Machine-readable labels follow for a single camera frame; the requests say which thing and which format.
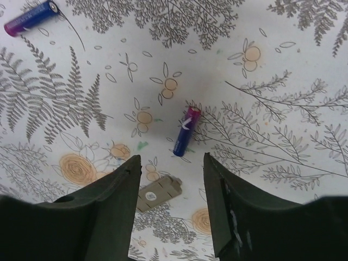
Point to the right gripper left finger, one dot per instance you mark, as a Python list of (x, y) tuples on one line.
[(92, 223)]

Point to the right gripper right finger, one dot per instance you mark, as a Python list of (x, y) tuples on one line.
[(248, 223)]

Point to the grey remote battery cover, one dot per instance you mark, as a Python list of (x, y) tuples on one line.
[(158, 192)]

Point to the blue battery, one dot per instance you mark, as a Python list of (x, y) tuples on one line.
[(31, 18), (187, 128)]

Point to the floral table mat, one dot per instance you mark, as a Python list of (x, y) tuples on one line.
[(105, 80)]

